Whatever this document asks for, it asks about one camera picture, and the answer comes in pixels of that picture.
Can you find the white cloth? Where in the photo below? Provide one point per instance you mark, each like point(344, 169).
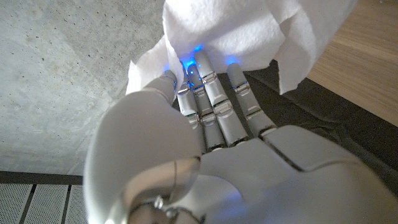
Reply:
point(233, 28)

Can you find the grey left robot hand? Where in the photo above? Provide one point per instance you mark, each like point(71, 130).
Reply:
point(248, 174)

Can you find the black backdrop curtain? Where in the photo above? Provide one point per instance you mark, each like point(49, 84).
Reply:
point(326, 118)

